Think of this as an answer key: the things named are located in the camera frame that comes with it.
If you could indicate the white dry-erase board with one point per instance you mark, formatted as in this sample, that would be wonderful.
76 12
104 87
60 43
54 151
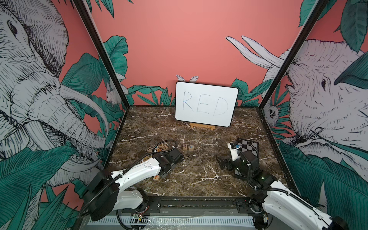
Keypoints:
205 104

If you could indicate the black front mounting rail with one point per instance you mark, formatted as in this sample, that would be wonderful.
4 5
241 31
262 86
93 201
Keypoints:
242 204

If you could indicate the black white checkerboard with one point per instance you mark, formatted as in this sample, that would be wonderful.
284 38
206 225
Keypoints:
248 145

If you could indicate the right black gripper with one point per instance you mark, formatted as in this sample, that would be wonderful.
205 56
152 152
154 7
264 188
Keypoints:
224 163

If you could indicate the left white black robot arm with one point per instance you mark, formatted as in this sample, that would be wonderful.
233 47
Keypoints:
108 191

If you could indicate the white slotted cable duct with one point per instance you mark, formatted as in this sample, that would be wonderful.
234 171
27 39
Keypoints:
238 221

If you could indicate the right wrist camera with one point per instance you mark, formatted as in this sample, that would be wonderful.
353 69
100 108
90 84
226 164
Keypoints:
234 148

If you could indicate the small wooden easel stand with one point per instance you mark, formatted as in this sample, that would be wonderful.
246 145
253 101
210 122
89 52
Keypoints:
211 127

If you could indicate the right black frame post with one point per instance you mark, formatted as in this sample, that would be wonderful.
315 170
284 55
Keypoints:
312 18

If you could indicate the black frame post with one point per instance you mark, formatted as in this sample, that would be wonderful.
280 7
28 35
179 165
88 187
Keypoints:
88 22
312 18

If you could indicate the left black frame post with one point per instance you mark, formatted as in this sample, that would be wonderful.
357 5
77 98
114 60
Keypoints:
88 22

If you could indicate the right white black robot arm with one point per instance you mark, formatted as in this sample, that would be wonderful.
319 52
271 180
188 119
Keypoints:
272 198

